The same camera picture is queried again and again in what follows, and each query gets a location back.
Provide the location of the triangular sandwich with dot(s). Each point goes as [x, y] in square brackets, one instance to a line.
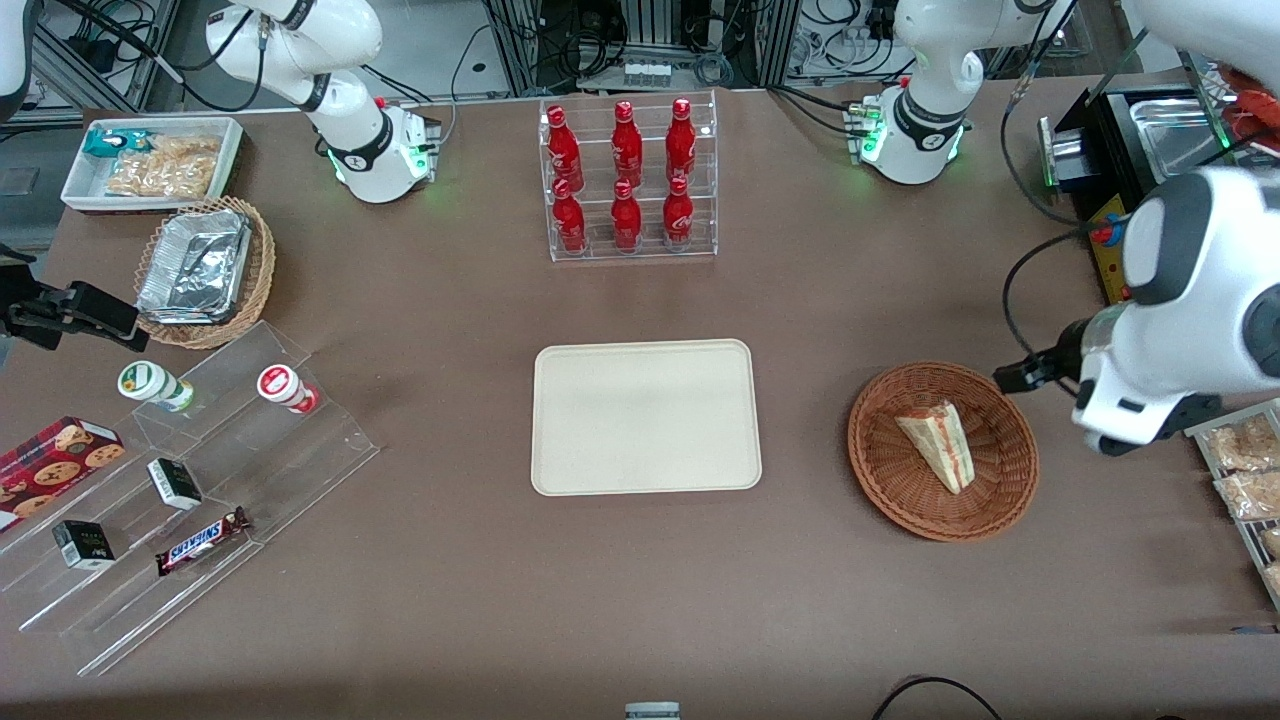
[945, 445]

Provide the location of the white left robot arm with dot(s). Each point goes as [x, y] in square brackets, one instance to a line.
[920, 130]

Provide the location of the steel food pan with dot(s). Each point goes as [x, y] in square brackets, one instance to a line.
[1170, 130]

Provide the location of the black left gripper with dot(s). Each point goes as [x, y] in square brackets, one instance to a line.
[1066, 352]

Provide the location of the grey device with ports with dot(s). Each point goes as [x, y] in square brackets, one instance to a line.
[646, 73]

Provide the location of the red soda bottle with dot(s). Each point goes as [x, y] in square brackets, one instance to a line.
[627, 145]
[681, 140]
[678, 220]
[570, 225]
[626, 225]
[563, 145]

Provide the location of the clear bag of crackers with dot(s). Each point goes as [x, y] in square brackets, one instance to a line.
[165, 168]

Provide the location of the black food warmer cabinet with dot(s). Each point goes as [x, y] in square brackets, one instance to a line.
[1110, 130]

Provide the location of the red cookie box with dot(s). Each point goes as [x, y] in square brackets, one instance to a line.
[55, 465]

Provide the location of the stacked aluminium foil containers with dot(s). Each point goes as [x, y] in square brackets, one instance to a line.
[195, 265]

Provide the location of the red fried food piece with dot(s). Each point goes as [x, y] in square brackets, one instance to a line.
[1260, 118]

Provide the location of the small blue object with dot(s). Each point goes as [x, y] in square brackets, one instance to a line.
[1252, 629]

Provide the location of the clear bag of pastry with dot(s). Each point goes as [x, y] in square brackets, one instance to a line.
[1274, 582]
[1250, 495]
[1240, 445]
[1272, 543]

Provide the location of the small black white box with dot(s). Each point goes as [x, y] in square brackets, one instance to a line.
[83, 545]
[175, 483]

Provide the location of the teal snack packet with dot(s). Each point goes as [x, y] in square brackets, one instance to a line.
[110, 142]

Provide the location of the red emergency stop button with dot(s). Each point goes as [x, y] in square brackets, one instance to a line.
[1105, 234]

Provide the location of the large round wicker basket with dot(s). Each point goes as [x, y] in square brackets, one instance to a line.
[900, 480]

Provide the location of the grey metal snack tray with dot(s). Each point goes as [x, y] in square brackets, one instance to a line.
[1196, 433]

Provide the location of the green lid drink cup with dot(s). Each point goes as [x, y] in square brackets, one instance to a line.
[150, 383]

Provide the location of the small wicker basket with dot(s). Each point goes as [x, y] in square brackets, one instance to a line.
[262, 270]

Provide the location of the white rectangular snack bin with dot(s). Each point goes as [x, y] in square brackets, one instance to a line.
[80, 185]

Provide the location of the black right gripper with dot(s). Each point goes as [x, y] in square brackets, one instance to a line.
[30, 306]

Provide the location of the red lid drink cup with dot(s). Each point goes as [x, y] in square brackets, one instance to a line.
[282, 386]

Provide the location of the orange fried food piece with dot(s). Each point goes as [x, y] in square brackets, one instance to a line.
[1240, 78]

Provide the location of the Snickers chocolate bar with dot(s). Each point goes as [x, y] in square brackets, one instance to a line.
[200, 541]

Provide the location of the clear acrylic stepped display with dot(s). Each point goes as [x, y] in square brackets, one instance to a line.
[300, 470]

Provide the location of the beige rectangular serving tray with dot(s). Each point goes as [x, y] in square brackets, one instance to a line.
[645, 420]

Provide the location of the clear acrylic bottle rack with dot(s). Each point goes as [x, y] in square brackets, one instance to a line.
[700, 215]

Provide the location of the aluminium frame rack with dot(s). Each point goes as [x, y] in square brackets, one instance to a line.
[510, 50]

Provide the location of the small grey box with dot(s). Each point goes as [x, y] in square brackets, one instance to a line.
[652, 711]

